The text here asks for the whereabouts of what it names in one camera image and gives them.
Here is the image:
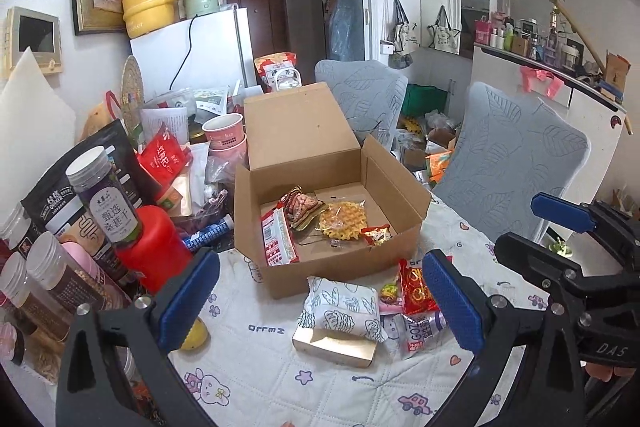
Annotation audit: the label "white cabinet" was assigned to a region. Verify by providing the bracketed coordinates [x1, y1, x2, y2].
[470, 44, 628, 218]

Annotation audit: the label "white refrigerator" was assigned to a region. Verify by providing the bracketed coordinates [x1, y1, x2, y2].
[129, 6, 258, 108]

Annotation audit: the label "red bag white lettering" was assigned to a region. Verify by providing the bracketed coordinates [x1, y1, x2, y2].
[136, 122, 193, 188]

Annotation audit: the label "green bin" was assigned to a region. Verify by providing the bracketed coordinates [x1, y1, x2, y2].
[401, 83, 448, 118]

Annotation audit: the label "yellow waffle packet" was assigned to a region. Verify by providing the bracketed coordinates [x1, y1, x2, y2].
[317, 201, 368, 240]

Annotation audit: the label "green white pouch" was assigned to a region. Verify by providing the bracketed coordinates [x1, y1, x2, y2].
[192, 87, 230, 115]

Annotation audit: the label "pink bottle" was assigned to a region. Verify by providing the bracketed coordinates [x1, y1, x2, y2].
[62, 241, 132, 308]

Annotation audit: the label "canvas tote bag dark straps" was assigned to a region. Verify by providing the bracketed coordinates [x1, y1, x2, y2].
[385, 0, 418, 68]

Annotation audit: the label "large grey covered chair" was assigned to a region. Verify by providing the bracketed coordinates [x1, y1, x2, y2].
[432, 82, 592, 253]

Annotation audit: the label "white bread-print packet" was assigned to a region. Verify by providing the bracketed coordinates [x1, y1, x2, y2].
[297, 276, 388, 343]

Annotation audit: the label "small red gold packet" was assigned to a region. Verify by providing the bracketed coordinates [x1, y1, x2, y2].
[361, 224, 398, 248]

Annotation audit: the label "white printed paper bag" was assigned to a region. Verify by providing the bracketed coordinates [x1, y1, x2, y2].
[141, 107, 188, 148]

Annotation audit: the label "brown striped snack packet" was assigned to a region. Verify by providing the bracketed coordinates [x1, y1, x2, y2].
[277, 187, 327, 233]

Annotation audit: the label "dark labelled jar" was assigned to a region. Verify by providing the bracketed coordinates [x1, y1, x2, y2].
[66, 146, 146, 250]

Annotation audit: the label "long red white packet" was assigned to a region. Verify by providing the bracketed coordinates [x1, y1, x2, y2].
[260, 202, 302, 268]

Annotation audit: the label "gold rectangular box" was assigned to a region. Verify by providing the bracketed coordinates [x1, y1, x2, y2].
[291, 324, 378, 368]

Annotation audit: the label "red plastic container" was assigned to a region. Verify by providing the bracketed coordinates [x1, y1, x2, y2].
[115, 205, 193, 294]

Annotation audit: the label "white foam board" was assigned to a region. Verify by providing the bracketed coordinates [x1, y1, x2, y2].
[0, 47, 76, 218]

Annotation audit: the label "black snack bag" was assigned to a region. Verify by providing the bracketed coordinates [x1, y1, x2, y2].
[21, 119, 161, 278]

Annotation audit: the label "blue white tube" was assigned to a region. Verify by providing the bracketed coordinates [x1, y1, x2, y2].
[182, 214, 235, 253]

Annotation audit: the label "red white snack bag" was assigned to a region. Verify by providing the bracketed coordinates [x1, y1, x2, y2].
[253, 52, 298, 92]

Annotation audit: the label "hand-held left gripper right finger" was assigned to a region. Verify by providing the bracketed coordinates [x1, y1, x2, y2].
[422, 249, 587, 427]

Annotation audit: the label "yellow lemon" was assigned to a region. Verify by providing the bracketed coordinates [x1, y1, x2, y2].
[180, 317, 210, 352]

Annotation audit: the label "black power cable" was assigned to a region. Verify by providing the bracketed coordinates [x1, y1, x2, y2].
[167, 14, 197, 95]

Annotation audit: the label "person's right hand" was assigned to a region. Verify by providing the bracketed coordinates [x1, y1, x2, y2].
[590, 363, 638, 383]

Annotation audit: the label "blue plastic garment cover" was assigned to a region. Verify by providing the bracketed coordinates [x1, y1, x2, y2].
[327, 0, 366, 62]

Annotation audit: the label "brown cardboard box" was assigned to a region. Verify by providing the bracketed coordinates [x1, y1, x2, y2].
[234, 82, 432, 300]

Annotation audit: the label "white quilted printed tablecloth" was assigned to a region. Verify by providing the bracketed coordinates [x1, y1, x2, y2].
[165, 192, 551, 427]

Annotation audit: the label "glass mug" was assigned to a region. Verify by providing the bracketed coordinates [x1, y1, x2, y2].
[350, 117, 396, 145]

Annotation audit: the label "red packet yellow lettering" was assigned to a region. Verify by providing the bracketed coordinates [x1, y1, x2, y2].
[398, 258, 441, 315]

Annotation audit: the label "purple silver packet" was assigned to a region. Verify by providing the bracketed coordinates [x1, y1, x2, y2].
[397, 309, 448, 360]

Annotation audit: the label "yellow pot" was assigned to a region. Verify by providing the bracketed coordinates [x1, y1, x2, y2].
[119, 0, 201, 40]

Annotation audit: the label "row of cosmetic bottles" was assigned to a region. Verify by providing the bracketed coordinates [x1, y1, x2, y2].
[474, 9, 601, 75]

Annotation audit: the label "pink paper cup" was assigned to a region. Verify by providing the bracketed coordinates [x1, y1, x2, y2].
[209, 134, 248, 168]
[201, 113, 246, 150]

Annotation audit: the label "round woven mat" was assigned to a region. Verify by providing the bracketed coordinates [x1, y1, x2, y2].
[120, 55, 147, 142]

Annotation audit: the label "white jar with handle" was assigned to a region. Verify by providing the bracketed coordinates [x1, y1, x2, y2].
[272, 68, 303, 92]

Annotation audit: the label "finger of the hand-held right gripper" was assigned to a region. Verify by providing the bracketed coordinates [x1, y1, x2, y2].
[494, 232, 601, 323]
[531, 193, 640, 258]

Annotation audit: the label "small brown carton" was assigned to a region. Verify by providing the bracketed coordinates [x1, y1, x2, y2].
[605, 52, 632, 96]

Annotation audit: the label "pink cloth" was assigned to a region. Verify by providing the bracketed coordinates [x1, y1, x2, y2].
[520, 66, 566, 98]

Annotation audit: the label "small grey covered chair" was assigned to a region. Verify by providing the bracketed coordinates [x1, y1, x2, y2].
[314, 59, 408, 152]

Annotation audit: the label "brown door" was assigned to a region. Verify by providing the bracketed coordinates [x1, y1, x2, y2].
[227, 0, 291, 62]

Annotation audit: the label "beige wall intercom panel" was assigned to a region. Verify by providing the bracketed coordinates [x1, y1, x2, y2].
[0, 6, 65, 78]

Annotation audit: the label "floor box of clutter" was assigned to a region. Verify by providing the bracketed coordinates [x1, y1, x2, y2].
[400, 112, 458, 180]

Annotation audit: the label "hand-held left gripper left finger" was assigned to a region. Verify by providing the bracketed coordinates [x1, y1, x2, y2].
[55, 247, 221, 427]

